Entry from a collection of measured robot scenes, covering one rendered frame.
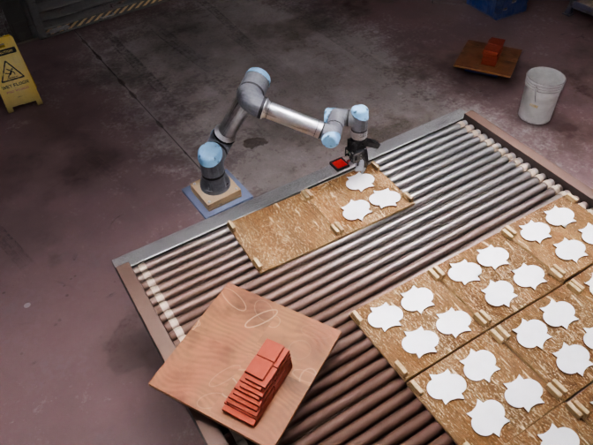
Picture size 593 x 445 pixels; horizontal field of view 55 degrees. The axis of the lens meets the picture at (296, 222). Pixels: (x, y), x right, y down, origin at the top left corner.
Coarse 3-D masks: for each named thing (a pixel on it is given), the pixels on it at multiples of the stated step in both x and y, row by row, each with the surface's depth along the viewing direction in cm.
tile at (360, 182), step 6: (360, 174) 284; (366, 174) 284; (348, 180) 282; (354, 180) 281; (360, 180) 281; (366, 180) 281; (372, 180) 281; (348, 186) 278; (354, 186) 278; (360, 186) 278; (366, 186) 278; (372, 186) 278
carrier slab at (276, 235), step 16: (272, 208) 271; (288, 208) 271; (304, 208) 270; (240, 224) 264; (256, 224) 264; (272, 224) 264; (288, 224) 263; (304, 224) 263; (320, 224) 262; (240, 240) 257; (256, 240) 257; (272, 240) 257; (288, 240) 256; (304, 240) 256; (320, 240) 255; (336, 240) 257; (256, 256) 250; (272, 256) 250; (288, 256) 250
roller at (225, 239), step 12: (456, 132) 310; (432, 144) 304; (408, 156) 298; (384, 168) 292; (216, 240) 260; (228, 240) 261; (192, 252) 256; (204, 252) 257; (168, 264) 251; (180, 264) 253; (144, 276) 247
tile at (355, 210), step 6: (348, 204) 270; (354, 204) 269; (360, 204) 269; (366, 204) 269; (348, 210) 267; (354, 210) 267; (360, 210) 266; (366, 210) 266; (348, 216) 264; (354, 216) 264; (360, 216) 264
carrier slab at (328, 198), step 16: (384, 176) 285; (320, 192) 278; (336, 192) 277; (352, 192) 277; (368, 192) 276; (400, 192) 275; (320, 208) 270; (336, 208) 269; (384, 208) 268; (400, 208) 268; (352, 224) 262; (368, 224) 262
